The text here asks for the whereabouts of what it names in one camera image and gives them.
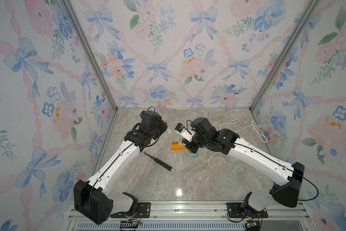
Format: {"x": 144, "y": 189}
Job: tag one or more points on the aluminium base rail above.
{"x": 196, "y": 216}

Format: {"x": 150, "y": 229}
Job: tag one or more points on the orange power strip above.
{"x": 177, "y": 146}

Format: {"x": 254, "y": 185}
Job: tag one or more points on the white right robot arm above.
{"x": 287, "y": 178}

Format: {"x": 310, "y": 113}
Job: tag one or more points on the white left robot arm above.
{"x": 91, "y": 196}

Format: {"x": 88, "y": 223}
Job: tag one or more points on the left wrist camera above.
{"x": 148, "y": 114}

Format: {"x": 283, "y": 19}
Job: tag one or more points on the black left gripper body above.
{"x": 161, "y": 127}

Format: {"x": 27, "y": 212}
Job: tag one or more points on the teal charger adapter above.
{"x": 193, "y": 155}

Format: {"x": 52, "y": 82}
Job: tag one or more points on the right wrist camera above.
{"x": 184, "y": 132}

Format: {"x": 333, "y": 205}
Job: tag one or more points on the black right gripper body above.
{"x": 192, "y": 145}

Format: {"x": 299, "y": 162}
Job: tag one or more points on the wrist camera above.
{"x": 148, "y": 114}
{"x": 184, "y": 132}

